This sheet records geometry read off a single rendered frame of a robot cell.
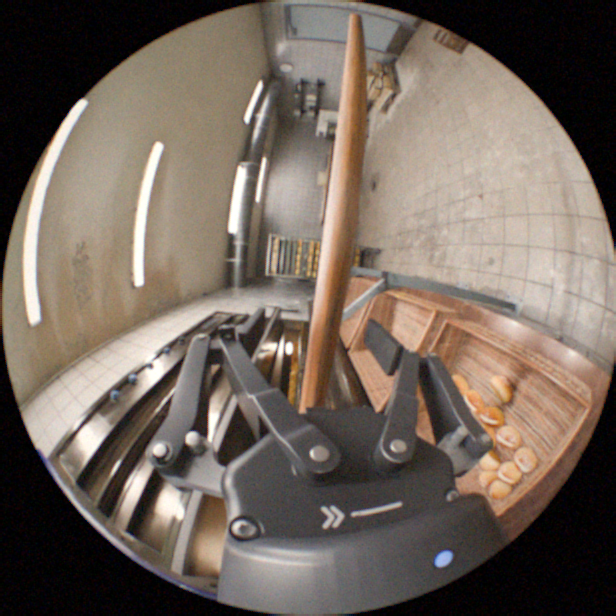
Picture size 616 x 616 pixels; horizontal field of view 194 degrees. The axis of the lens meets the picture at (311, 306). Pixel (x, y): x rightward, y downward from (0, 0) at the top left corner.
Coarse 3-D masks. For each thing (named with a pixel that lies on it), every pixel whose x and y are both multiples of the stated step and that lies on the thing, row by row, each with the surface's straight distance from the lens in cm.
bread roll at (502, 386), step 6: (492, 378) 67; (498, 378) 66; (504, 378) 66; (492, 384) 66; (498, 384) 65; (504, 384) 65; (510, 384) 66; (498, 390) 65; (504, 390) 64; (510, 390) 66; (498, 396) 68; (504, 396) 65; (510, 396) 66; (504, 402) 67
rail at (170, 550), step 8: (232, 392) 68; (224, 408) 63; (216, 424) 59; (216, 432) 57; (184, 496) 51; (184, 504) 50; (184, 512) 50; (176, 520) 50; (176, 528) 50; (176, 536) 50; (168, 544) 50; (176, 544) 50; (168, 552) 51; (168, 560) 51; (168, 568) 51
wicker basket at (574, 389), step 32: (448, 320) 67; (448, 352) 75; (480, 352) 75; (512, 352) 53; (480, 384) 76; (512, 384) 69; (544, 384) 66; (576, 384) 59; (512, 416) 71; (544, 416) 67; (576, 416) 65; (544, 448) 70
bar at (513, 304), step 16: (352, 272) 106; (368, 272) 109; (384, 272) 62; (384, 288) 62; (416, 288) 67; (432, 288) 71; (448, 288) 77; (464, 288) 158; (352, 304) 59; (496, 304) 109; (512, 304) 127
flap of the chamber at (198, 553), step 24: (264, 336) 106; (264, 360) 99; (240, 408) 66; (240, 432) 67; (192, 504) 49; (216, 504) 56; (192, 528) 48; (216, 528) 58; (192, 552) 50; (216, 552) 60; (192, 576) 53; (216, 576) 63
